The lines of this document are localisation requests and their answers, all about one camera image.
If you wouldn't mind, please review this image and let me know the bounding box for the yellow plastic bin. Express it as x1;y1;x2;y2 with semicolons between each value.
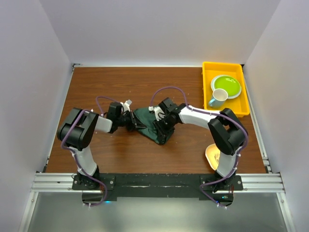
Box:
202;61;250;117

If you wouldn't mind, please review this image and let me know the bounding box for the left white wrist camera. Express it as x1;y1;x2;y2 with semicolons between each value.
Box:
120;100;132;113

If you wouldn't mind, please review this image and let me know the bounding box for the dark green cloth napkin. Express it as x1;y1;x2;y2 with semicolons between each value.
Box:
133;108;158;144

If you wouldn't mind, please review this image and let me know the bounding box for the green plate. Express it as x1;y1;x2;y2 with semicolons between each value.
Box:
211;75;242;99

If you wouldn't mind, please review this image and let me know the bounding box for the white blue mug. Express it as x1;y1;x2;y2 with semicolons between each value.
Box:
208;88;228;109

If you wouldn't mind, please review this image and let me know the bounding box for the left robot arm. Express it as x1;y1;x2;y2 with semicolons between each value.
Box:
57;100;146;189

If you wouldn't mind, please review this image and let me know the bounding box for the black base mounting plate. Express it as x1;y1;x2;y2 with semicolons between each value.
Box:
72;173;242;202

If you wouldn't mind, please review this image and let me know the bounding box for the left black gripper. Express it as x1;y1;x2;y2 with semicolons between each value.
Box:
116;110;146;132

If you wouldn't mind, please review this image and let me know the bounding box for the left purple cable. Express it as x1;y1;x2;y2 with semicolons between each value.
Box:
59;96;108;207

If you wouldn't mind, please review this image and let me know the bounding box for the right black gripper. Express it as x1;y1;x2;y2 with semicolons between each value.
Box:
153;116;177;142

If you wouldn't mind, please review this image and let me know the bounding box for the cream square bowl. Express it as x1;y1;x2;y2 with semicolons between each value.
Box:
205;144;221;171

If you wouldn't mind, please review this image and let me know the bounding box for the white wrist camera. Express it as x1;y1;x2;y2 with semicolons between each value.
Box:
148;106;165;121
120;100;132;113

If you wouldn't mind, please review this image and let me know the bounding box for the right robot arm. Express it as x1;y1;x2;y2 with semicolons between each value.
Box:
149;98;248;190

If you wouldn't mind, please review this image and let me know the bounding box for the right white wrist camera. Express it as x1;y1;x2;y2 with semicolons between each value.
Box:
148;106;165;121

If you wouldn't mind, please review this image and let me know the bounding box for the aluminium frame rail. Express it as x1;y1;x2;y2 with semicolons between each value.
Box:
18;64;296;232

